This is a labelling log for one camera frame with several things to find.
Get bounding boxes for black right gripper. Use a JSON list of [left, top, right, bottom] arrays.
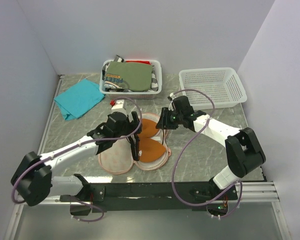
[[155, 107, 184, 130]]

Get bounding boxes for orange bra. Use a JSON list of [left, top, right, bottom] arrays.
[[138, 118, 166, 163]]

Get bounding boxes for floral pink bra laundry bag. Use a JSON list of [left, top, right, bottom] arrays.
[[98, 113, 171, 175]]

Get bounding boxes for white clothes basket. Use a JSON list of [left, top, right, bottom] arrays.
[[99, 59, 163, 100]]

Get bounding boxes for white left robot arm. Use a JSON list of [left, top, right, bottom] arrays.
[[10, 111, 142, 207]]

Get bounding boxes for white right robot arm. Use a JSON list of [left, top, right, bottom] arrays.
[[156, 95, 266, 200]]

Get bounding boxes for black grey striped garment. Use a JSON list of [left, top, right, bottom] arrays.
[[101, 55, 158, 92]]

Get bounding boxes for green printed t-shirt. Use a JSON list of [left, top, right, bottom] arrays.
[[103, 61, 153, 92]]

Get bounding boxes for red garment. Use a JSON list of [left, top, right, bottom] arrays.
[[125, 60, 151, 65]]

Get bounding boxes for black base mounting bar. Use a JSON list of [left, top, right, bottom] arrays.
[[59, 181, 239, 216]]

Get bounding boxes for teal folded cloth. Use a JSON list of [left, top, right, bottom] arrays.
[[54, 78, 105, 121]]

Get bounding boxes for white empty mesh basket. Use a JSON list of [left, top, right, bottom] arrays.
[[179, 67, 248, 110]]

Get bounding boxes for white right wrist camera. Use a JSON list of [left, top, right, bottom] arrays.
[[167, 92, 176, 111]]

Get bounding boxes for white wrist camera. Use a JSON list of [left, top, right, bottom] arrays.
[[167, 92, 176, 111], [110, 99, 127, 115]]

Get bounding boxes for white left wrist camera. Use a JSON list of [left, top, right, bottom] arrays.
[[110, 99, 127, 115]]

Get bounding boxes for aluminium rail frame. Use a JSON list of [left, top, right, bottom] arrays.
[[2, 73, 291, 240]]

